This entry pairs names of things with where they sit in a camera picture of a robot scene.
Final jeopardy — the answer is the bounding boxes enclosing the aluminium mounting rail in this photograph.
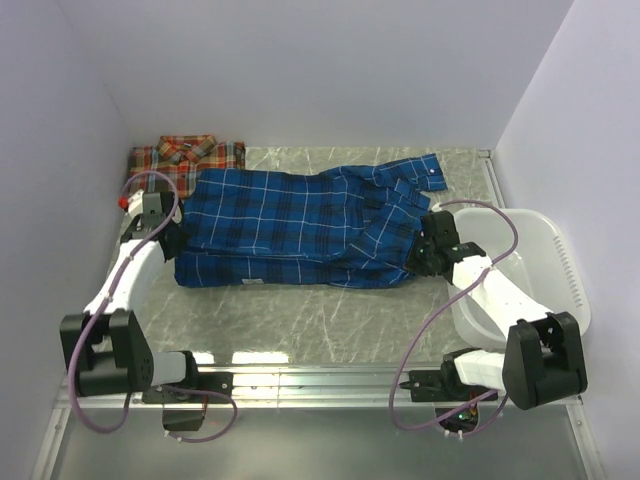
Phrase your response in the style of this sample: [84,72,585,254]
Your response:
[54,364,584,409]

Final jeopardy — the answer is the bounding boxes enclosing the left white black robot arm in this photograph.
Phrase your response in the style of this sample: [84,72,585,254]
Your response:
[60,192,202,402]

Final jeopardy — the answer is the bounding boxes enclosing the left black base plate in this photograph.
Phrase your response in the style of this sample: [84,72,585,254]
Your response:
[141,372,234,404]

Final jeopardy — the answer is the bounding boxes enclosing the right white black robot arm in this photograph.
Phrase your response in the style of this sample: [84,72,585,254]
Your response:
[403,208,591,410]

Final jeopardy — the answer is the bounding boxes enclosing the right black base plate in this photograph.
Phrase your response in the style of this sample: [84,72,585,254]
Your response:
[398,369,488,403]

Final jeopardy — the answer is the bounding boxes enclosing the white plastic basin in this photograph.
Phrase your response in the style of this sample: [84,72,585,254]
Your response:
[452,207,591,350]

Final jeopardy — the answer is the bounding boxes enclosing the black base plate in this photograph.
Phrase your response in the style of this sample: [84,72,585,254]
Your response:
[141,372,234,404]
[398,369,488,403]

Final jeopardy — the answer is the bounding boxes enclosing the blue plaid long sleeve shirt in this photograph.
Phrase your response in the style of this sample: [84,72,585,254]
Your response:
[174,154,447,289]

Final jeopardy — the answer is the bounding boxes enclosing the purple cable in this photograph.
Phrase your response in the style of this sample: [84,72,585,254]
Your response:
[388,199,519,441]
[66,170,239,443]

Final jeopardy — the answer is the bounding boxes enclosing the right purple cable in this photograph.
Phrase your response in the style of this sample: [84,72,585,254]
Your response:
[388,199,519,441]

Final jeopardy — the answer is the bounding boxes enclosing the folded orange plaid shirt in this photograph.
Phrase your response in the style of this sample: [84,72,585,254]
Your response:
[128,135,246,200]

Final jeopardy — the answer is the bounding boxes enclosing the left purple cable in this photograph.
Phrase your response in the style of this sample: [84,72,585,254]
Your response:
[66,170,239,443]

